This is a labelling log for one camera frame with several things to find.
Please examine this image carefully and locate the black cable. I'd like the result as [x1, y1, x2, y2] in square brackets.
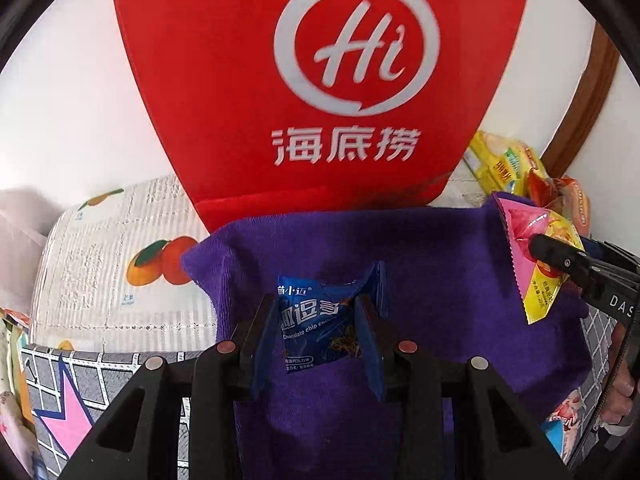
[570, 317, 638, 466]

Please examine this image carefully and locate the person's right hand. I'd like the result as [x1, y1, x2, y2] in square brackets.
[601, 359, 640, 425]

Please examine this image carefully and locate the blue cookie packet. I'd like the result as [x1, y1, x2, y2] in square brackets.
[276, 260, 388, 375]

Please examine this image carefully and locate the brown wooden door frame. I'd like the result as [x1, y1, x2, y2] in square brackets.
[540, 22, 621, 181]

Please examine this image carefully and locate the red paper bag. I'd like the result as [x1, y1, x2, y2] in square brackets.
[107, 0, 533, 233]

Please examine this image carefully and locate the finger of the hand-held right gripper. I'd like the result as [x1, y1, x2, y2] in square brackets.
[529, 233, 609, 307]

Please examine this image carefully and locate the white plastic bag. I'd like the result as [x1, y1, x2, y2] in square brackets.
[0, 187, 61, 321]

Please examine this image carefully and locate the pink yellow snack packet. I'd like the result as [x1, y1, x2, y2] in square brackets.
[492, 191, 588, 326]

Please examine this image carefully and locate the purple towel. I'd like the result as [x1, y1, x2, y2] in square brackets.
[180, 191, 592, 480]

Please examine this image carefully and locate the person's right forearm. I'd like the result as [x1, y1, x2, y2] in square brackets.
[594, 420, 637, 467]

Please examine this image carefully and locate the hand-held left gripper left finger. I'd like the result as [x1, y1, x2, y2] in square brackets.
[60, 296, 281, 480]

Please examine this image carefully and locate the grey checkered star blanket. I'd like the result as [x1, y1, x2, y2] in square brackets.
[17, 305, 623, 480]

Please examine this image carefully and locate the yellow green label snack packet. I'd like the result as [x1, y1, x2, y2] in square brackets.
[504, 142, 549, 197]

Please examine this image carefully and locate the white fruit print cloth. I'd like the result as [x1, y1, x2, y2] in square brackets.
[27, 160, 501, 356]

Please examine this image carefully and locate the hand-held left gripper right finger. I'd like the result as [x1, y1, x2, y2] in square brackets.
[352, 292, 576, 480]

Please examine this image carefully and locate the orange red snack packet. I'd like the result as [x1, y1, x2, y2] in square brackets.
[527, 170, 592, 238]

